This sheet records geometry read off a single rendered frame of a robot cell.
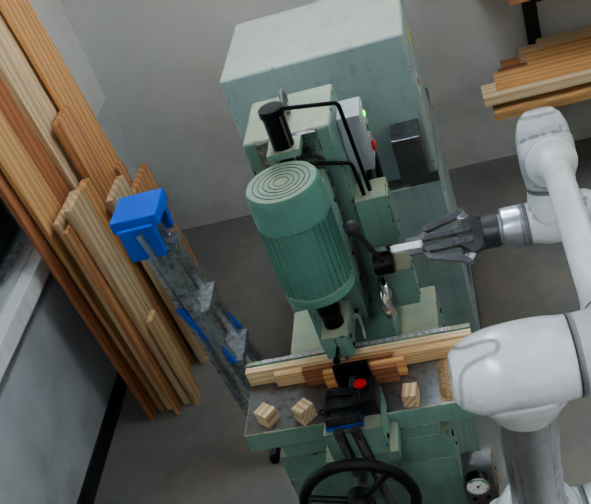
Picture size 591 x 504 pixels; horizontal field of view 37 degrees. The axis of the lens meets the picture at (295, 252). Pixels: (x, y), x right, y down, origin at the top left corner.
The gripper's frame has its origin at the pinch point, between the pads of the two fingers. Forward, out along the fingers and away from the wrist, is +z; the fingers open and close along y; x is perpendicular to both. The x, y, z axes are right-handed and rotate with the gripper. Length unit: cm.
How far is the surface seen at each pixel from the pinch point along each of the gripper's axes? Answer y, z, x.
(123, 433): -16, 150, -159
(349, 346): -15.7, 20.9, -24.5
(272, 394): -23, 45, -36
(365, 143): 32.3, 7.8, -16.9
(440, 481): -51, 7, -49
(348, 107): 41.4, 10.1, -13.8
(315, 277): -2.0, 22.0, -3.1
